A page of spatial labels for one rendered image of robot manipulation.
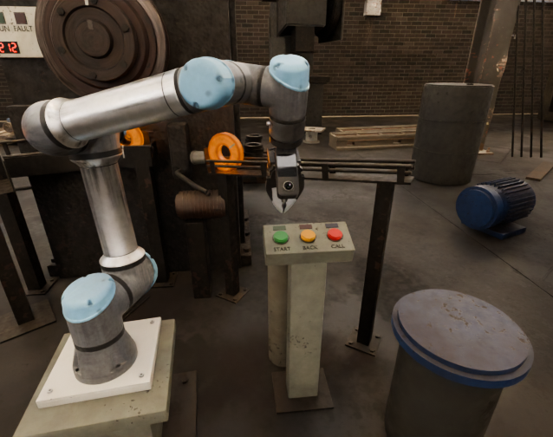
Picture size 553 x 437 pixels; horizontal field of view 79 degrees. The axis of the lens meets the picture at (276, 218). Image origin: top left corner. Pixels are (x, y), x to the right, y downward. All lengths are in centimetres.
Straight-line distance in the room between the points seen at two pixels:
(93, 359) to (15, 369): 73
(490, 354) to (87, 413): 93
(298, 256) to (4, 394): 114
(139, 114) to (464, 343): 85
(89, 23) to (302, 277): 114
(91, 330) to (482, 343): 91
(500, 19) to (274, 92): 447
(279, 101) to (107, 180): 47
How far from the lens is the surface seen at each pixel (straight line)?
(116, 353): 98
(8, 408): 155
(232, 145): 136
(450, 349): 92
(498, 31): 502
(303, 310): 102
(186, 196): 148
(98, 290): 90
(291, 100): 66
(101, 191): 91
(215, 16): 167
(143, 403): 96
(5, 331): 188
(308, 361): 116
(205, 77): 55
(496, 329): 103
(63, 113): 74
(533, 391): 158
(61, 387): 104
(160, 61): 154
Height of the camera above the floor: 103
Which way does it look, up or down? 24 degrees down
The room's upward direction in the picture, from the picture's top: straight up
